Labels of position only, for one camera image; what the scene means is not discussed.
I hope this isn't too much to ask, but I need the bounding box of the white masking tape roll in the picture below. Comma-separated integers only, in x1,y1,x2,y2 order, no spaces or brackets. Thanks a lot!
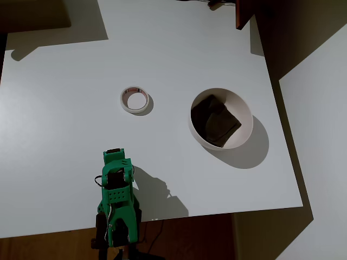
120,86,150,114

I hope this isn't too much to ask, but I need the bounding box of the dark folded cloth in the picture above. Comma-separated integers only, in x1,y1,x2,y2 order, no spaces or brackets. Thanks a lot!
190,94,242,148

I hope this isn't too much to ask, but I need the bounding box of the white round bowl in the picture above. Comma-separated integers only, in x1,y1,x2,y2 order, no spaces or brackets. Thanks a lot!
188,87,254,151

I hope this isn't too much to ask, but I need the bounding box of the dark flat panel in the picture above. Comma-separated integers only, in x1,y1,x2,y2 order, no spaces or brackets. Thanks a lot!
0,0,73,34

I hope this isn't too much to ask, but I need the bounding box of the reddish brown wooden board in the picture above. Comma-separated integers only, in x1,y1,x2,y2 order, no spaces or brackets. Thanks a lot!
235,0,258,30

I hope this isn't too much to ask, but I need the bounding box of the thin black cable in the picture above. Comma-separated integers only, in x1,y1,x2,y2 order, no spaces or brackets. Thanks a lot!
143,219,165,244

